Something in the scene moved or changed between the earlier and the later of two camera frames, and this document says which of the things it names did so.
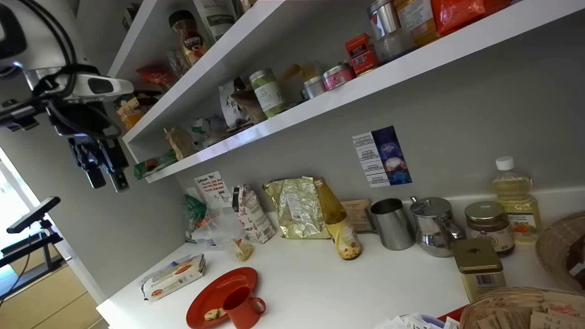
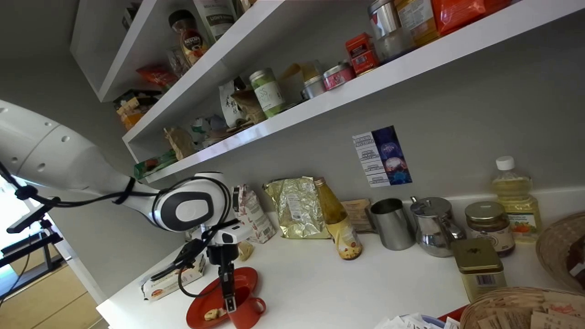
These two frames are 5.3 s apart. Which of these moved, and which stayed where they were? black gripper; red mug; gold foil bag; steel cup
Moved: black gripper
Stayed: steel cup; red mug; gold foil bag
